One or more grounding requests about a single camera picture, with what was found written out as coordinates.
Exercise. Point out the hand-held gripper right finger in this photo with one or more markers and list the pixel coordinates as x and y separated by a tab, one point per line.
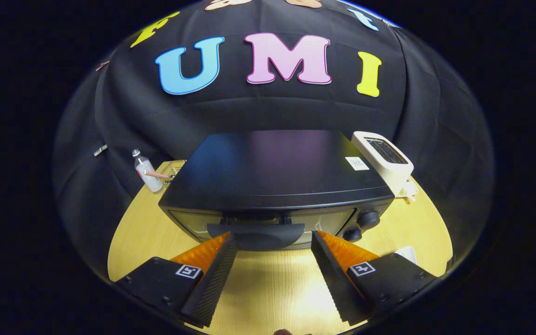
335	284

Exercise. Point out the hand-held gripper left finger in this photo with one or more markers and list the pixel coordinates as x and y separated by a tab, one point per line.
212	284

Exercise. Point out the black toaster oven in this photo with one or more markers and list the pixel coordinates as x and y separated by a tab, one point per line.
272	172

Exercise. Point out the white toaster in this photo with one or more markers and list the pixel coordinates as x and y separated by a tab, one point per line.
389	174

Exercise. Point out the white rectangular dish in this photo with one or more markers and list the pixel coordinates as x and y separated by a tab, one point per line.
407	254

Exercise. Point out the clear glass container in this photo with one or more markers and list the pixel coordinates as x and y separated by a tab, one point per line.
173	170

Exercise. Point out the red striped straw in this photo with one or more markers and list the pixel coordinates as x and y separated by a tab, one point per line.
158	175

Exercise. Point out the clear plastic bottle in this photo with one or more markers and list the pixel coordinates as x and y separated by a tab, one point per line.
143	163

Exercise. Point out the silver clip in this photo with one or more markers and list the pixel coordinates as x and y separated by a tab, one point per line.
100	150

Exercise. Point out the black backdrop cloth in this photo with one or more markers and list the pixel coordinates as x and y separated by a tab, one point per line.
272	107

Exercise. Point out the copper clip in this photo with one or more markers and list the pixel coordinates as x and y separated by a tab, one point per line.
102	65

